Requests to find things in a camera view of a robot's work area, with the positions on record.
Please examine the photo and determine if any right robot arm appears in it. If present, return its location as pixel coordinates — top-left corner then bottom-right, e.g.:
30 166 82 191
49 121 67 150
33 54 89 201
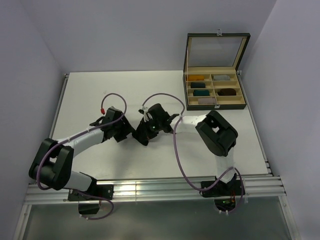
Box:
139 103 239 195

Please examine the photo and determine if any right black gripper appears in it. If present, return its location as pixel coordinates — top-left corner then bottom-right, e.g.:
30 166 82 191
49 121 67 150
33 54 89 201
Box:
140 118 162 142

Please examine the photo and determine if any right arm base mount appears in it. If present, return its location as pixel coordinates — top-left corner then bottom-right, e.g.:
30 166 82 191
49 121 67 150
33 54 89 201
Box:
200 179 246 215

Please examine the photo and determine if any dark rolled sock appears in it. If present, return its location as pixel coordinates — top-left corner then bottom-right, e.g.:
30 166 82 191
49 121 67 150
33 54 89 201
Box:
190 82 206 89

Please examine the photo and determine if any orange rolled sock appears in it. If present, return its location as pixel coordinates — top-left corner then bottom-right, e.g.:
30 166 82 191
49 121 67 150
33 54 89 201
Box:
187 75 205 82

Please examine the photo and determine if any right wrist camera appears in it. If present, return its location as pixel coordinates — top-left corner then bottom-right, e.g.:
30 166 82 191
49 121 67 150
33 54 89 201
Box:
138 105 153 123

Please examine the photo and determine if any light grey rolled sock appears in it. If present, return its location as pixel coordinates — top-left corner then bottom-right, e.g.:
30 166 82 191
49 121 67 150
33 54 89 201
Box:
213 74 231 81

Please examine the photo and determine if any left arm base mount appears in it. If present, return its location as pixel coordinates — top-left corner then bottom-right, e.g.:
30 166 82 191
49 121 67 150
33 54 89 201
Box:
67 184 115 221

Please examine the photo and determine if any pink-grey rolled sock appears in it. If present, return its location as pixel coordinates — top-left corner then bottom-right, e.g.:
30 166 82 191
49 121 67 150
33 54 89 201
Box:
198 97 217 105

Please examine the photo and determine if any black sock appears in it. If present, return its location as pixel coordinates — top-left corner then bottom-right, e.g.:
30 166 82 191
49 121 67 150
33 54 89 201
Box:
132 121 149 146

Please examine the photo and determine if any teal rolled sock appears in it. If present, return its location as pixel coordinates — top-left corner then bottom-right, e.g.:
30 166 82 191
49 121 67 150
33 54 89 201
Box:
193 89 210 97

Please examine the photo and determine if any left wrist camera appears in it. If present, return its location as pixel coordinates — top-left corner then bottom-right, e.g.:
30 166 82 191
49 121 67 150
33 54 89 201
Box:
100 106 122 121

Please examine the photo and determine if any aluminium frame rail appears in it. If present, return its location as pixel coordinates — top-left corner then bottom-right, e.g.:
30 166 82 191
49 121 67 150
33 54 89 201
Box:
13 72 302 240

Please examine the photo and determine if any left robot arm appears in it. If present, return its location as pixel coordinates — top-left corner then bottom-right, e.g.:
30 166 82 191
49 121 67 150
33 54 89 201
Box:
28 107 134 200

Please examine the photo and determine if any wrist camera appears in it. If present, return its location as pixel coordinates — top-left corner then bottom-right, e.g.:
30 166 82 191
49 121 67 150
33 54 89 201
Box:
100 106 122 121
138 105 153 123

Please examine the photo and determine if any black compartment storage box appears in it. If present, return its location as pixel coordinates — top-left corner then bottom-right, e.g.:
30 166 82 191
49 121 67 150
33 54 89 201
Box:
183 31 251 111

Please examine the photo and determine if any brown striped sock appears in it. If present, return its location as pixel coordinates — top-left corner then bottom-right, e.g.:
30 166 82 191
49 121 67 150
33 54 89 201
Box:
217 88 237 96

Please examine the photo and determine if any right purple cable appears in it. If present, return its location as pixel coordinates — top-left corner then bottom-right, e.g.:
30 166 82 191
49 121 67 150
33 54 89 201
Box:
142 93 245 215

